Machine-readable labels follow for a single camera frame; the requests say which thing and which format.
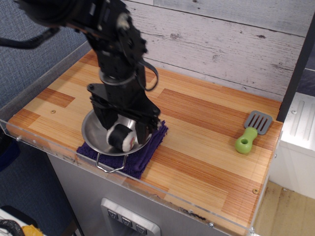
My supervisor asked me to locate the yellow object at corner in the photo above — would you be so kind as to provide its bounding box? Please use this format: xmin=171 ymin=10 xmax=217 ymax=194
xmin=22 ymin=225 xmax=44 ymax=236

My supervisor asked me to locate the plush sushi roll toy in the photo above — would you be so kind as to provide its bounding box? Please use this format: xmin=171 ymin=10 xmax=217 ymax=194
xmin=106 ymin=123 xmax=136 ymax=152

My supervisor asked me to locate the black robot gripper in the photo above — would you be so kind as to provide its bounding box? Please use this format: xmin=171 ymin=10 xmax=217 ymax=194
xmin=87 ymin=65 xmax=160 ymax=145

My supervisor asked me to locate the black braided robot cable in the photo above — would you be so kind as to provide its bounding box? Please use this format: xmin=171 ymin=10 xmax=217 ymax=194
xmin=0 ymin=27 xmax=60 ymax=50

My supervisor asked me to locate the clear acrylic table guard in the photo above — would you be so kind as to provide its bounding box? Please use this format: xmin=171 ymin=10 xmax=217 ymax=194
xmin=2 ymin=44 xmax=282 ymax=236

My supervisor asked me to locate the white ribbed side appliance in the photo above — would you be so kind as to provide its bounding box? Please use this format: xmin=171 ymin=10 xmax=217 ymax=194
xmin=269 ymin=92 xmax=315 ymax=198

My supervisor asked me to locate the purple folded cloth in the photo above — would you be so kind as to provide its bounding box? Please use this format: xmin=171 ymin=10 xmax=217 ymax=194
xmin=76 ymin=118 xmax=169 ymax=180

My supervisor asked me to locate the silver toy fridge cabinet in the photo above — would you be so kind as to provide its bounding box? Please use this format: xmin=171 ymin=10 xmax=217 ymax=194
xmin=48 ymin=153 xmax=205 ymax=236

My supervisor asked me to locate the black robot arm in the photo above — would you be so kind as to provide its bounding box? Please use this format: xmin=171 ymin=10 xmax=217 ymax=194
xmin=18 ymin=0 xmax=160 ymax=144

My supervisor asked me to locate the black right upright post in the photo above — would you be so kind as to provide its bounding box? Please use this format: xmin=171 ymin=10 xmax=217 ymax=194
xmin=276 ymin=14 xmax=315 ymax=122

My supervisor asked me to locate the stainless steel two-handled bowl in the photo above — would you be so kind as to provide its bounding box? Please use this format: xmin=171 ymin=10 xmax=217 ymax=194
xmin=81 ymin=110 xmax=152 ymax=173

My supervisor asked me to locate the green grey toy spatula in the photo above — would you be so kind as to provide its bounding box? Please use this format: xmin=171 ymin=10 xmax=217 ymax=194
xmin=235 ymin=111 xmax=273 ymax=154

